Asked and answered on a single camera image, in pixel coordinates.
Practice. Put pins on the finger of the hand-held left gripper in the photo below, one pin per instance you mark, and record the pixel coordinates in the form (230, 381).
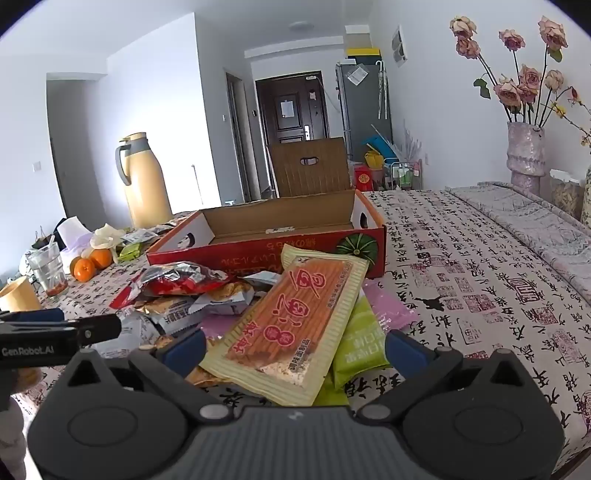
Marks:
(99, 328)
(46, 315)

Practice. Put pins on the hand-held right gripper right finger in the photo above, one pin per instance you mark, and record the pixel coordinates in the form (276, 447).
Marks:
(400, 353)

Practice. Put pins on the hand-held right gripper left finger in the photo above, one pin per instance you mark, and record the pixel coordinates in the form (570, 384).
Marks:
(184, 353)

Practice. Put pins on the green snack packet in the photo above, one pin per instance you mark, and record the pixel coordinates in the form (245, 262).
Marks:
(362, 341)
(332, 394)
(129, 251)

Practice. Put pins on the pink snack packet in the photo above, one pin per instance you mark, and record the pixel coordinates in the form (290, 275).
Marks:
(392, 304)
(217, 328)

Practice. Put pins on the red foil snack bag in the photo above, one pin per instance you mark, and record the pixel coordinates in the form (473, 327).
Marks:
(180, 281)

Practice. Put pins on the orange striped snack packet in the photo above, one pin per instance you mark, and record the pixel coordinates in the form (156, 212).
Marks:
(286, 323)

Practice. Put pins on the printed cardboard box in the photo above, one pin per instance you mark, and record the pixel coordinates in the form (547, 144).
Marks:
(277, 217)

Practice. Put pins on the person's left forearm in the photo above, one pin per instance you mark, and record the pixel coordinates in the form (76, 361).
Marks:
(13, 434)

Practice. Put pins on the yellow cup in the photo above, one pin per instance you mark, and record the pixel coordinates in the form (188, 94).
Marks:
(18, 297)

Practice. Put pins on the glass cup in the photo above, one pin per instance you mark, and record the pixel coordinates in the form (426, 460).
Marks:
(46, 270)

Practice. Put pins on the orange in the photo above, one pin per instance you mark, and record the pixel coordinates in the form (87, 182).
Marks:
(74, 264)
(101, 258)
(84, 271)

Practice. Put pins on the pile of small snack packets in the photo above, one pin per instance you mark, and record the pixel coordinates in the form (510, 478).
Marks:
(217, 302)

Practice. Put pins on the white and purple tissue pack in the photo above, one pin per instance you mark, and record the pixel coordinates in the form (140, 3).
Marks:
(76, 233)

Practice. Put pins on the dark bag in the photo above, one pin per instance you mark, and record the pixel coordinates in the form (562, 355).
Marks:
(59, 228)

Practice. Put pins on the printed tablecloth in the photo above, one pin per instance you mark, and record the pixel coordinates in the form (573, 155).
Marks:
(461, 277)

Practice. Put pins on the white snack packet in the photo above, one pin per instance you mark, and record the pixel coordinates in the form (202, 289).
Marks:
(138, 236)

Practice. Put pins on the yellow thermos jug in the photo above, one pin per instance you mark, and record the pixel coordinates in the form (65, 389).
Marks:
(145, 184)

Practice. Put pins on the red gift box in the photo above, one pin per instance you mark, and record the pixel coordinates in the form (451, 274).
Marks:
(367, 179)

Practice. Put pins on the metal trolley cart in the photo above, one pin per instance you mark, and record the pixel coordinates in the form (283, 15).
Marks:
(406, 175)

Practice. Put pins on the grey patterned cloth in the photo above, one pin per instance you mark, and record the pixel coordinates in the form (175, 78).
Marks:
(531, 226)

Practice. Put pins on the yellow bag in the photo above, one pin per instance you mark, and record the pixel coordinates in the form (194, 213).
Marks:
(375, 160)

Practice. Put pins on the wooden chair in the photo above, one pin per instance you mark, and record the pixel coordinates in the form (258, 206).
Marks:
(314, 177)

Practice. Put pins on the pale purple dried grass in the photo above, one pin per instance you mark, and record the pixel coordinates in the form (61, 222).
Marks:
(408, 143)

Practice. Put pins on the blue dustpan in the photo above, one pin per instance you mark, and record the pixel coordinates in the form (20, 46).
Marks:
(381, 143)

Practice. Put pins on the grey interior door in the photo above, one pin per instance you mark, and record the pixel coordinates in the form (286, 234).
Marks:
(234, 138)

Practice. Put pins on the clear food jar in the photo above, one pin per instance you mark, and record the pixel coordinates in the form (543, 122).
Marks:
(565, 196)

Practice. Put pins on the pink textured vase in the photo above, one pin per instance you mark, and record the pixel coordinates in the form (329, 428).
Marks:
(526, 157)

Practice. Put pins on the grey refrigerator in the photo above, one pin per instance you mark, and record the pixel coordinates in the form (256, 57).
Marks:
(364, 115)

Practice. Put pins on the dark brown entrance door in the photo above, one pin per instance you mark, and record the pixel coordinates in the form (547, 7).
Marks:
(272, 124)

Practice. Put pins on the paper sheet on door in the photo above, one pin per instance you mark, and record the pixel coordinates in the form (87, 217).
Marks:
(287, 107)

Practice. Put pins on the clear umbrella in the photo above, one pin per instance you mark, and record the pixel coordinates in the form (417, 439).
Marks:
(381, 87)

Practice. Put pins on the paper sheet on refrigerator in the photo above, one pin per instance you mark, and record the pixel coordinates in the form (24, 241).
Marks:
(358, 74)

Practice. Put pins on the dried rose bouquet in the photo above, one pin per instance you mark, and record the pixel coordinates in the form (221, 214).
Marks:
(517, 87)

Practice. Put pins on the yellow box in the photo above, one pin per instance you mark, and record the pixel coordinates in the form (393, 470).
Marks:
(362, 51)

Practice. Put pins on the pale cardboard box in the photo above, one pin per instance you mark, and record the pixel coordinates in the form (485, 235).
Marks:
(358, 37)

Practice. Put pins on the thin wall pole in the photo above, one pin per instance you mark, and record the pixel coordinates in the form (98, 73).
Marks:
(197, 184)

